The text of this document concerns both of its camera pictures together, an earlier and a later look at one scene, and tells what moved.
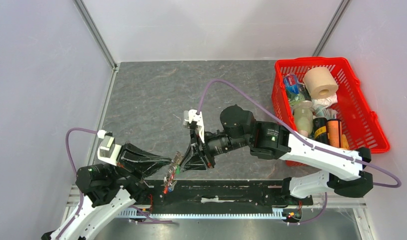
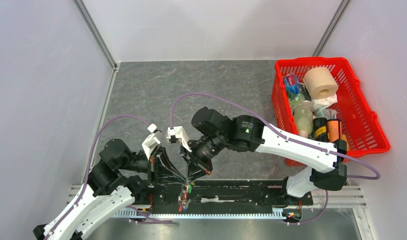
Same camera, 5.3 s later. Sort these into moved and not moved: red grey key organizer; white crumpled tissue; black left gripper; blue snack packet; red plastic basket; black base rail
Moved: black left gripper; red grey key organizer
Not moved: black base rail; white crumpled tissue; red plastic basket; blue snack packet
